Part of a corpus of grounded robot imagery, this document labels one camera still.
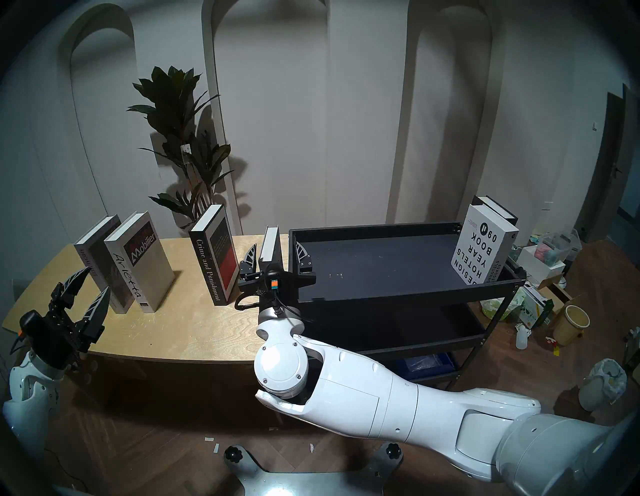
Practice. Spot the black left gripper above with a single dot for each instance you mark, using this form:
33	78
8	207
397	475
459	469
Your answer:
55	340

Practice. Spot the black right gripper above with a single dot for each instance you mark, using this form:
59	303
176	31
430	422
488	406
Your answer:
277	297

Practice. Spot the grey Discontent book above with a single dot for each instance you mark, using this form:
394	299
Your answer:
271	245

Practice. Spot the white Design Hotels yearbook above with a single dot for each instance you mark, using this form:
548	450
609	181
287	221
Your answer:
480	250

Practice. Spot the black Century book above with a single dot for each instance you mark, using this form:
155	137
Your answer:
500	207

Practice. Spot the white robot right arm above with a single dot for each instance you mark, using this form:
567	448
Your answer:
375	395

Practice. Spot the light wooden display table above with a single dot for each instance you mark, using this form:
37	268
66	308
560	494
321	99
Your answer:
175	330

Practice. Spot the black metal shelf cart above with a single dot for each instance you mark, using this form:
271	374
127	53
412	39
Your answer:
375	260

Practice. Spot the Crime and Punishment book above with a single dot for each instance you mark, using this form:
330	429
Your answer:
215	260

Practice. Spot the grey Special Issue book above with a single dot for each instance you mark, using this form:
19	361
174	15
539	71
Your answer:
97	245

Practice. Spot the Arietta Mobilier book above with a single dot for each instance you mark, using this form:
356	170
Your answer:
150	270

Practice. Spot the blue bin with clear bag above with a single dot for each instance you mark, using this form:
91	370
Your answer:
425	362

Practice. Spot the tall green leafy plant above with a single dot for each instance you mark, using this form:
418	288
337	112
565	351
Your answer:
170	100

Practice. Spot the black star knob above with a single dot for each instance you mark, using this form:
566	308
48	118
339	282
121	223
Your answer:
393	451
232	454

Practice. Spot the pale green plastic bag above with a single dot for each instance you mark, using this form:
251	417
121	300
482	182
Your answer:
497	307

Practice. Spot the teal mug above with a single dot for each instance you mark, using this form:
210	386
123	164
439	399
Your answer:
514	252

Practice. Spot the small white bottle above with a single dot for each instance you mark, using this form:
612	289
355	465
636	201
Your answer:
522	337

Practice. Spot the white square box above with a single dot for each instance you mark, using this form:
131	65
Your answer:
537	270

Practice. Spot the green and white carton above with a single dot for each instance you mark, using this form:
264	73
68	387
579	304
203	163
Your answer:
535	307

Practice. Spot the clear plastic storage box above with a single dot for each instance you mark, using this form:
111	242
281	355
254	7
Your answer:
557	247

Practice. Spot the brown cardboard box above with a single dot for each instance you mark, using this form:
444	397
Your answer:
557	295

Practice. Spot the beige round bucket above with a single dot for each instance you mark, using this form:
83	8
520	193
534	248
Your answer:
570	327

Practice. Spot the dark brown door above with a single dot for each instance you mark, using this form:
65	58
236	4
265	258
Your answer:
605	170

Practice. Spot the white bin with plastic bag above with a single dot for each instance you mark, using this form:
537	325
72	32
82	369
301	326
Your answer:
600	387

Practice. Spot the grey metal robot base plate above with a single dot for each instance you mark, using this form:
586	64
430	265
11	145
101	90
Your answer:
300	482

